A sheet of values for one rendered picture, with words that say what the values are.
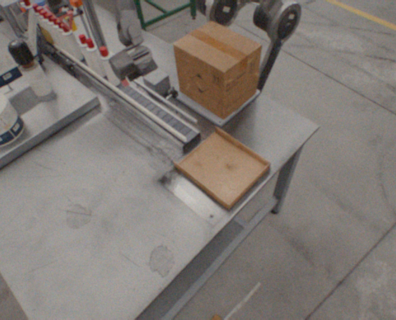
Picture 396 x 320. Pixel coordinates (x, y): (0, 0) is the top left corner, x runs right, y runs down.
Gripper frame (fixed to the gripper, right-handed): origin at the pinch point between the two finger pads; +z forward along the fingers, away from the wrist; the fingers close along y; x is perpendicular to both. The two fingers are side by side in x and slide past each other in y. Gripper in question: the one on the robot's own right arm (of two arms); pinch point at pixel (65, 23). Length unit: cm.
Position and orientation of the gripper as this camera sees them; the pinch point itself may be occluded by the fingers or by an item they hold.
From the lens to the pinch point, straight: 152.7
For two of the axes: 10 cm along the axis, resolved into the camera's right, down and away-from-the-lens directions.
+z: 0.7, 5.9, 8.1
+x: 7.8, -5.4, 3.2
